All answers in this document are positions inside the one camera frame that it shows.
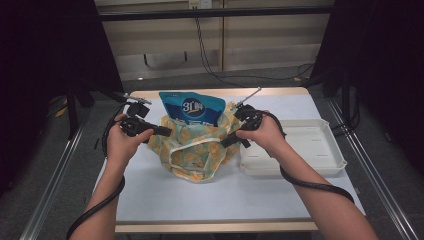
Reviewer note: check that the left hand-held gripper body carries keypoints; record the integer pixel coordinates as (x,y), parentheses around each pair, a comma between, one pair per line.
(136,125)

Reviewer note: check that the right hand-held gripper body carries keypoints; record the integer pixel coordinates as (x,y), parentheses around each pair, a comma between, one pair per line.
(249,118)

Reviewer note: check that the blue snack pouch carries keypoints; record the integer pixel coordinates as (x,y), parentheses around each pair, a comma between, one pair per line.
(193,106)

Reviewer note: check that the floral cloth bag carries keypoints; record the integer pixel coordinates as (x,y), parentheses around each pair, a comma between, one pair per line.
(193,160)

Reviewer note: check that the white plastic tray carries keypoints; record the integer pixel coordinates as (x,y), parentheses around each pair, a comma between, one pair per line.
(310,143)

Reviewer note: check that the person's right hand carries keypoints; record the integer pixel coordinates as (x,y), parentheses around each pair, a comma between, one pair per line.
(268,135)

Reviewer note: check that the person's left hand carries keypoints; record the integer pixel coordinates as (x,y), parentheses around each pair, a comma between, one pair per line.
(123,145)

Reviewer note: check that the black horizontal bar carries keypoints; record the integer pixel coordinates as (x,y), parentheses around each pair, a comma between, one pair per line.
(213,13)

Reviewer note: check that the dark curtain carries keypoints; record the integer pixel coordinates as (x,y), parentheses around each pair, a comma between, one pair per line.
(383,66)
(40,66)

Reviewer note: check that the metal floor rail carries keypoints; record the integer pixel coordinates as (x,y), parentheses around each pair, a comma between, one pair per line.
(376,180)
(50,190)

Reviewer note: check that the white wall outlet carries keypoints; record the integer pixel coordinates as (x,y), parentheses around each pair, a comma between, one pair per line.
(200,4)

